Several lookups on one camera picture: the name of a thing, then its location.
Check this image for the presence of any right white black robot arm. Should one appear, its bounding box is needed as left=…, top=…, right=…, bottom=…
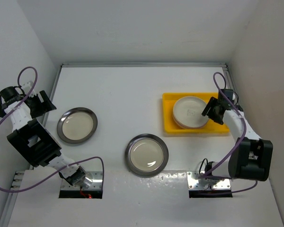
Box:
left=202, top=89, right=273, bottom=182

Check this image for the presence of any pink plastic plate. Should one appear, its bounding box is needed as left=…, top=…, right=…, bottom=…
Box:
left=173, top=115, right=192, bottom=129

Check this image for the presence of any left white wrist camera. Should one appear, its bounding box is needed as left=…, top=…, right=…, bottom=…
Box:
left=21, top=80, right=38, bottom=97

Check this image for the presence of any metal base plate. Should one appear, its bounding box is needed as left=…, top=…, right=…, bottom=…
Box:
left=186, top=171, right=231, bottom=191
left=60, top=171, right=103, bottom=191

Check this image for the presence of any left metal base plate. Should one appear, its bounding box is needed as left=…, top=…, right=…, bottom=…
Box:
left=60, top=171, right=103, bottom=191

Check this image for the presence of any yellow plastic bin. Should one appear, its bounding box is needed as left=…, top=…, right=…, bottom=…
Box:
left=162, top=92, right=230, bottom=135

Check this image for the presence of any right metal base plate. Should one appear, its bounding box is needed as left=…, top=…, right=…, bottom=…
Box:
left=186, top=171, right=231, bottom=191

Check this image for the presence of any cream plastic plate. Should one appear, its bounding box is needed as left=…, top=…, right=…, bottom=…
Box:
left=172, top=96, right=209, bottom=129

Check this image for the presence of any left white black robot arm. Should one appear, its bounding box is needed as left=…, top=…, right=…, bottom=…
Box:
left=0, top=81, right=87, bottom=187

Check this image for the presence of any steel rimmed plate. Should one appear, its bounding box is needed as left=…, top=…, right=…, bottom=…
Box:
left=56, top=107, right=98, bottom=144
left=124, top=133, right=169, bottom=178

